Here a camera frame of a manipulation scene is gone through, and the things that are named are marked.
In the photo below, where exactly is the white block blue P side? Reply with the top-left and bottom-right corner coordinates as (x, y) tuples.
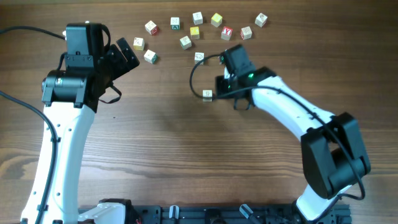
(193, 12), (203, 25)

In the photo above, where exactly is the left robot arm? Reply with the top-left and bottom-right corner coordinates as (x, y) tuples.
(20, 23), (139, 223)

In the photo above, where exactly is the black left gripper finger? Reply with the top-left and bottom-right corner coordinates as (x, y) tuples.
(108, 44), (130, 80)
(116, 37), (140, 70)

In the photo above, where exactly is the white block with 9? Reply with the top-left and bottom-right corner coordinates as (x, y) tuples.
(219, 55), (224, 65)

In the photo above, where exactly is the yellow top block far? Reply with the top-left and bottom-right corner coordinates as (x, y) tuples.
(211, 13), (223, 27)

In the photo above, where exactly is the white block red U side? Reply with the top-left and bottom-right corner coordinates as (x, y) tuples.
(240, 26), (252, 40)

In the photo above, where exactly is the white block with figure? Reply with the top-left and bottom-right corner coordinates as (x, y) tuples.
(202, 90), (213, 101)

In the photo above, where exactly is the white block yellow side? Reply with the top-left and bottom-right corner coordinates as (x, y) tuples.
(133, 37), (145, 51)

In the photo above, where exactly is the white block green N side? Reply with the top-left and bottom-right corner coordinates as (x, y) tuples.
(180, 35), (192, 50)

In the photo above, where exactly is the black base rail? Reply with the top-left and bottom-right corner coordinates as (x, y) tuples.
(77, 198), (352, 224)

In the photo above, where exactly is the red X block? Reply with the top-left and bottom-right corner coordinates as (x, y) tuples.
(221, 26), (233, 40)

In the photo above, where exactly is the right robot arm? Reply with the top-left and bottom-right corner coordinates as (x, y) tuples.
(216, 45), (371, 223)

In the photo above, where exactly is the white block green A side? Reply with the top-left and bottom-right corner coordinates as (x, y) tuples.
(170, 17), (180, 30)

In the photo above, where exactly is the block with K and 6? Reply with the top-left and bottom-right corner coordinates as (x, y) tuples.
(255, 12), (268, 27)

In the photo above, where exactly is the yellow K block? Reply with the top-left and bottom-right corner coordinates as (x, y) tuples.
(190, 27), (200, 40)

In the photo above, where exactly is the white block red M side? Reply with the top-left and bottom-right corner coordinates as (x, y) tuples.
(194, 52), (205, 65)

